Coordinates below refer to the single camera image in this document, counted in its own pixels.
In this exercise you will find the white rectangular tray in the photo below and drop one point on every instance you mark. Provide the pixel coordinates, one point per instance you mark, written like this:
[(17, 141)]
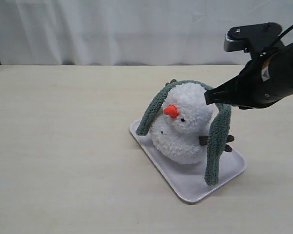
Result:
[(187, 181)]

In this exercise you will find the white backdrop curtain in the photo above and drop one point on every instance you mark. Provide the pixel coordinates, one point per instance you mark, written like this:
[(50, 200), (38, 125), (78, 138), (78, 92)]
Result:
[(129, 32)]

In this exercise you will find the white plush snowman toy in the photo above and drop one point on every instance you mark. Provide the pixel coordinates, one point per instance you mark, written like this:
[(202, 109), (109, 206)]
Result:
[(180, 132)]

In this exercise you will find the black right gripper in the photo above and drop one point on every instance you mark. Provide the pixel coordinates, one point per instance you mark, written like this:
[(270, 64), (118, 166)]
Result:
[(259, 85)]

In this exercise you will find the green knitted scarf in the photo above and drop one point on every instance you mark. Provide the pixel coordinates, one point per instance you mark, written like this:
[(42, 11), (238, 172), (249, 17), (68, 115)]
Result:
[(219, 127)]

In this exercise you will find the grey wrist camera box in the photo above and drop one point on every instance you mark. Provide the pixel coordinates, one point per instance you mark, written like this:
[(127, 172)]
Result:
[(254, 38)]

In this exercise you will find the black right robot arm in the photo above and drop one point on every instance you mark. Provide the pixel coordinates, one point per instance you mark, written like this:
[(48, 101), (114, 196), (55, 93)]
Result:
[(286, 54)]

